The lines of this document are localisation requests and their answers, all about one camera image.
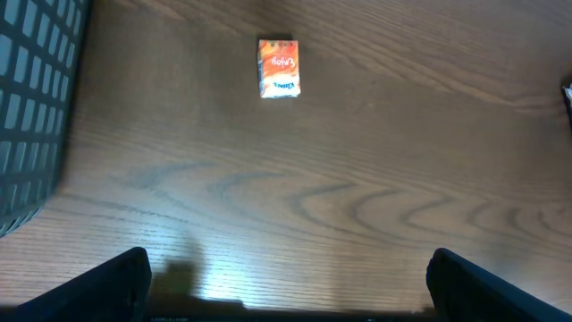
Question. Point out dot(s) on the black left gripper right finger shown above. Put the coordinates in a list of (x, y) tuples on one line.
[(463, 291)]

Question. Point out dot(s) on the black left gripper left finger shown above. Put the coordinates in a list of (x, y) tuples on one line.
[(116, 290)]

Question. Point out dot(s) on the orange tissue pack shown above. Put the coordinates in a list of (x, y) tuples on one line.
[(278, 68)]

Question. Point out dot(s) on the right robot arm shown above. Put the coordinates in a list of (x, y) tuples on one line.
[(567, 96)]

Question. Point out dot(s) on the grey plastic basket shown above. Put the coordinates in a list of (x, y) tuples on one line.
[(41, 44)]

